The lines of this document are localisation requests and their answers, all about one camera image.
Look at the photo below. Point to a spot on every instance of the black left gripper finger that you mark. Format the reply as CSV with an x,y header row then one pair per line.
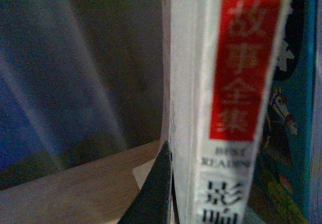
x,y
153,202

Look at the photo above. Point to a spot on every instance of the white book with red spine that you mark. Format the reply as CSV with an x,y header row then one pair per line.
x,y
219,60

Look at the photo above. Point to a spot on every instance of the left wooden shelf cabinet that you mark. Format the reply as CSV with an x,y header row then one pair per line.
x,y
96,192

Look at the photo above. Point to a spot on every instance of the dark pleated curtain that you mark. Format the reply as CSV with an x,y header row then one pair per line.
x,y
80,80

